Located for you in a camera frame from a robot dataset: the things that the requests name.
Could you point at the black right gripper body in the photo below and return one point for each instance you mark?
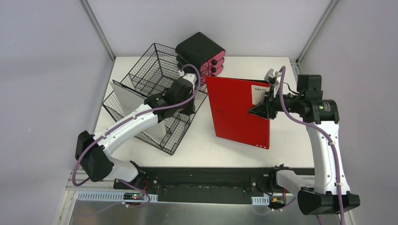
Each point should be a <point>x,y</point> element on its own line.
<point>274,105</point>

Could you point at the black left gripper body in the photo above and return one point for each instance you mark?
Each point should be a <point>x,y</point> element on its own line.
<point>182,94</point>

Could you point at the black wire mesh tray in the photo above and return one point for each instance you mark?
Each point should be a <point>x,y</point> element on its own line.
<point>153,72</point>

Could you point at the red binder folder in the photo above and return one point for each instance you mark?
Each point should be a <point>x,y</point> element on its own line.
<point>230,100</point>

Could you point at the white binder cover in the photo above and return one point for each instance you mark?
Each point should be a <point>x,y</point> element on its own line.
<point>130,100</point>

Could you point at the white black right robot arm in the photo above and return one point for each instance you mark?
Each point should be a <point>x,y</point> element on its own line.
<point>330,192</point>

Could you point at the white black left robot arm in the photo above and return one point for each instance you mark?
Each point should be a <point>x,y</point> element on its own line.
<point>94,151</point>

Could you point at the black drawer cabinet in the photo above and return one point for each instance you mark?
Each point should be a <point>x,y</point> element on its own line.
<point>197,47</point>

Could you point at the pink top drawer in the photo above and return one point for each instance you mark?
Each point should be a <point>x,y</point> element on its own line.
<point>211,63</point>

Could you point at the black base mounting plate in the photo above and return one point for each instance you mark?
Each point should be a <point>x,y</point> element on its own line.
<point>220,185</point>

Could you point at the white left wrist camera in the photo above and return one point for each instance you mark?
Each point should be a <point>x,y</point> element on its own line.
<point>188,76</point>

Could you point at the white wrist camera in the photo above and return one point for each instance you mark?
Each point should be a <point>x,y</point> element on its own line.
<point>188,76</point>
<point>273,78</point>

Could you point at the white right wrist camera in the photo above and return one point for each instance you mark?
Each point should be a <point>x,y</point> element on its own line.
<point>273,78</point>

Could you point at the white cable duct right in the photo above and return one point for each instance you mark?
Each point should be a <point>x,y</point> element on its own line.
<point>260,200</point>

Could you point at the white cable duct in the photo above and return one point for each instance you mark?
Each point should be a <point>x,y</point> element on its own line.
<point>260,200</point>
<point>113,196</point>

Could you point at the white cable duct left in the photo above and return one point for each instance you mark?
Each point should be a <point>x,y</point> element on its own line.
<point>113,196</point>

